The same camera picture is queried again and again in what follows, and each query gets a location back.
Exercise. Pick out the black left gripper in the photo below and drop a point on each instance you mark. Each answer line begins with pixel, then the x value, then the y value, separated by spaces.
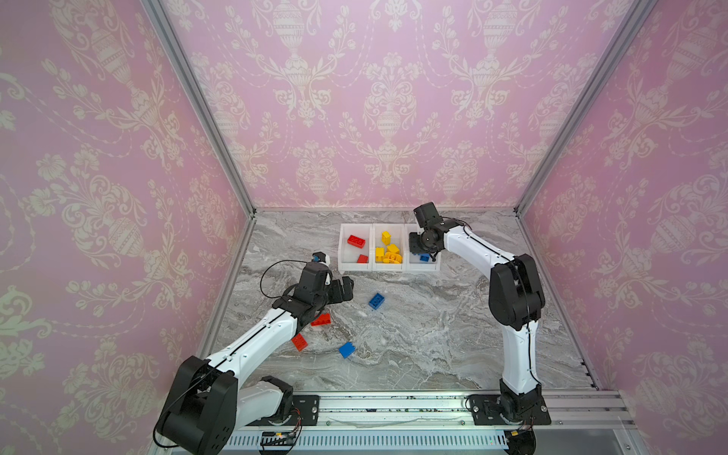
pixel 348 288

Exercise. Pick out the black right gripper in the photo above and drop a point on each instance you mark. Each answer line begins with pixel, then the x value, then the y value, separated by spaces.
pixel 424 245

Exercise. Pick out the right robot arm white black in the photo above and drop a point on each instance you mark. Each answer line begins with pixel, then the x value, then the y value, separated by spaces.
pixel 515 293

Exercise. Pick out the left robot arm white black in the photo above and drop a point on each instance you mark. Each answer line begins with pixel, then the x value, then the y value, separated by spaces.
pixel 209 399

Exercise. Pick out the right white plastic bin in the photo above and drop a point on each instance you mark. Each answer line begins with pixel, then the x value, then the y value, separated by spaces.
pixel 412 262

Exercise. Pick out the white plastic bin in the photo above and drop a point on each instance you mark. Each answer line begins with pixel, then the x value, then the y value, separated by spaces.
pixel 397 233
pixel 348 255
pixel 412 262

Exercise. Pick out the left white plastic bin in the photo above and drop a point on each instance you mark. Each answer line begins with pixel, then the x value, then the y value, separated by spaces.
pixel 348 255

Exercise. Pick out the middle white plastic bin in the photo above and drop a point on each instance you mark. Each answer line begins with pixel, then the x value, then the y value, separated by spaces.
pixel 397 233

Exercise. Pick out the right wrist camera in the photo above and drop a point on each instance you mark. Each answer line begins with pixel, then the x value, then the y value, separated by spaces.
pixel 427 216

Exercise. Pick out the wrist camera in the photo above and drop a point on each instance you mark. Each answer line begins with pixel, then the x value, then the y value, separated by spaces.
pixel 321 257
pixel 427 216

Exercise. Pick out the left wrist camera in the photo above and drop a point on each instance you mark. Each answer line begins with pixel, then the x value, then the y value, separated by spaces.
pixel 321 257

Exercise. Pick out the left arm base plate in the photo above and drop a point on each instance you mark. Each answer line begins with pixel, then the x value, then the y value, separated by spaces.
pixel 301 410

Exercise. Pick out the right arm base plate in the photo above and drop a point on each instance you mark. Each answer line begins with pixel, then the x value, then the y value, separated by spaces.
pixel 488 410

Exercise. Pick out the aluminium front rail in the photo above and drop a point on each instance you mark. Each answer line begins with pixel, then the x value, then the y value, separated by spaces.
pixel 436 422

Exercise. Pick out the aluminium corner post left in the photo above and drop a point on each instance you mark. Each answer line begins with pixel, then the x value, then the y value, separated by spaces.
pixel 181 64

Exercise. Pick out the aluminium corner post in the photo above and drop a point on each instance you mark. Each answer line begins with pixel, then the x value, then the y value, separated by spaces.
pixel 181 64
pixel 630 26

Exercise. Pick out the aluminium corner post right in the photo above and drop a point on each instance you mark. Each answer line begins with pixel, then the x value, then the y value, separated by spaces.
pixel 630 26

